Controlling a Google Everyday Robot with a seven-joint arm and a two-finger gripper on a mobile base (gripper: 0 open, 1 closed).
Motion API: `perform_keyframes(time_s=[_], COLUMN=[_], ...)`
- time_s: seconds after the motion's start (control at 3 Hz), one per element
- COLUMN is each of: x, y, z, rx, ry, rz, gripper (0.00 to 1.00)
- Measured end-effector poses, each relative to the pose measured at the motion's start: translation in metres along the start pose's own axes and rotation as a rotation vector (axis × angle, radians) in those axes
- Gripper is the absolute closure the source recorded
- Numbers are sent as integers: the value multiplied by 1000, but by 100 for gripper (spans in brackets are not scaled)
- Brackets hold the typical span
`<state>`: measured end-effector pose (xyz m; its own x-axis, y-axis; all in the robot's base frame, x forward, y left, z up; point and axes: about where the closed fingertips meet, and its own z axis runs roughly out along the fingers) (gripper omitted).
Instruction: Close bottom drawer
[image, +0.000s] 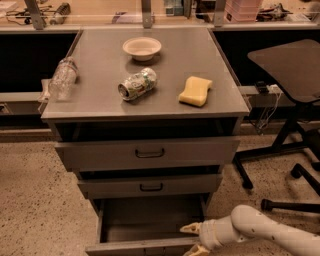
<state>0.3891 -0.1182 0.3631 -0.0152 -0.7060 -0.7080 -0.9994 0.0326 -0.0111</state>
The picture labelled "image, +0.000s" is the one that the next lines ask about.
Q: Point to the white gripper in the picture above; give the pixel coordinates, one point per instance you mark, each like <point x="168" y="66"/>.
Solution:
<point x="207" y="234"/>

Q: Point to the grey bottom drawer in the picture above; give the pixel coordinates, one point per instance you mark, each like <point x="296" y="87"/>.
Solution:
<point x="146" y="226"/>

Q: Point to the grey drawer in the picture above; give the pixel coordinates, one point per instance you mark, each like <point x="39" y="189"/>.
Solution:
<point x="146" y="154"/>
<point x="146" y="226"/>
<point x="150" y="186"/>

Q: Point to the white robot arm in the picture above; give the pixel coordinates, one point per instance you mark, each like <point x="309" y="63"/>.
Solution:
<point x="246" y="223"/>

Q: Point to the grey middle drawer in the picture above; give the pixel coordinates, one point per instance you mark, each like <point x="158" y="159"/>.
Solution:
<point x="150" y="186"/>

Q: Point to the grey top drawer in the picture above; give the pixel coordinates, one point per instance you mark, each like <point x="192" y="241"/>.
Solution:
<point x="146" y="154"/>

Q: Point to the grey metal drawer cabinet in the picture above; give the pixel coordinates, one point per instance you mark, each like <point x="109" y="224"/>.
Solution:
<point x="96" y="111"/>

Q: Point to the yellow sponge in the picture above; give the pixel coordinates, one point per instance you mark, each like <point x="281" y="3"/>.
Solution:
<point x="195" y="91"/>

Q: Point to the crushed soda can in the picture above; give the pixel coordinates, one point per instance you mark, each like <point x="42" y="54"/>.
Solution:
<point x="137" y="84"/>

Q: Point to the black office chair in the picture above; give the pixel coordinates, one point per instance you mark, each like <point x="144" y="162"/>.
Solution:
<point x="295" y="67"/>

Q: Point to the white paper bowl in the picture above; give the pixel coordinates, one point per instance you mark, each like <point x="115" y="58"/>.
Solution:
<point x="142" y="48"/>

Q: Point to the clear plastic water bottle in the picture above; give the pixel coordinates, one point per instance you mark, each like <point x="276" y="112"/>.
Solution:
<point x="63" y="80"/>

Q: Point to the pink plastic bin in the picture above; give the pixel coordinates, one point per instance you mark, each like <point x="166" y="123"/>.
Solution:
<point x="238" y="11"/>

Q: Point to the black handheld tool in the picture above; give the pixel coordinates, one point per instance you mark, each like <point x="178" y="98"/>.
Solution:
<point x="60" y="14"/>

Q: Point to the grey power strip with cables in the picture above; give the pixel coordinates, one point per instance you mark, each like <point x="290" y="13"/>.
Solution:
<point x="263" y="101"/>

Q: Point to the grey metal post right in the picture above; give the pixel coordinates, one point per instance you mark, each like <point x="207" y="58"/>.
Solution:
<point x="218" y="19"/>

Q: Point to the grey metal post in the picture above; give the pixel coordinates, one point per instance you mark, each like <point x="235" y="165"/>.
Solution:
<point x="38" y="21"/>
<point x="146" y="14"/>
<point x="218" y="19"/>

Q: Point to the grey metal post middle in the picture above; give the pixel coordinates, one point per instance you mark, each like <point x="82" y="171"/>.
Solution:
<point x="146" y="14"/>

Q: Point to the grey metal post left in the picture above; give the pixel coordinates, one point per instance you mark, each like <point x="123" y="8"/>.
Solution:
<point x="38" y="21"/>

